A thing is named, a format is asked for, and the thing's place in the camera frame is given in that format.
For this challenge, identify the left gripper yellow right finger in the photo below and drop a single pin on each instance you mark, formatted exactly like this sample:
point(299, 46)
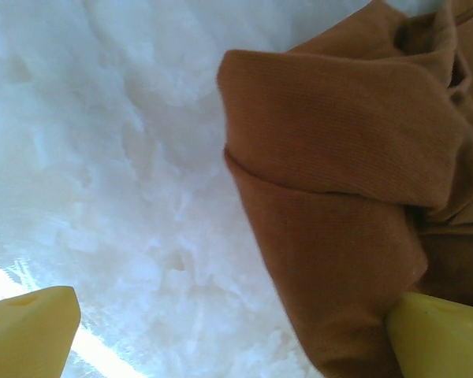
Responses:
point(441, 342)

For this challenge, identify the brown long pants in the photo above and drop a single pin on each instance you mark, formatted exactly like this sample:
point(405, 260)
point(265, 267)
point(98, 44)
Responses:
point(339, 157)

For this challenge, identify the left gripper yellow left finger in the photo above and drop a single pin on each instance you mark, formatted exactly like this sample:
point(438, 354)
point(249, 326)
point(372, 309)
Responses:
point(27, 334)

